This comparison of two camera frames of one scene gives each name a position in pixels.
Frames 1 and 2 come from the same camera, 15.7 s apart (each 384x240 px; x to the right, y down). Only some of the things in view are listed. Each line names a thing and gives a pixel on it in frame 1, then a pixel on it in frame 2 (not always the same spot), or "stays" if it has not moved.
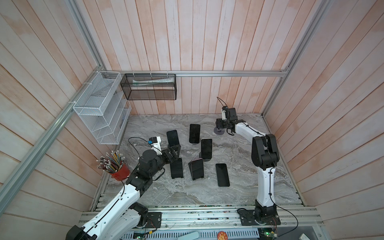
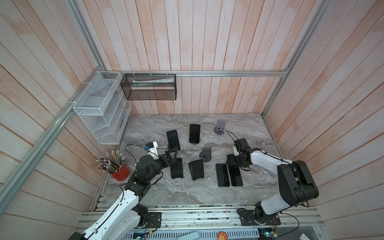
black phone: [222, 175] stays
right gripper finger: [221, 123] to [232, 160]
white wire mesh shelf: [103, 107] stays
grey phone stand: [219, 131] stays
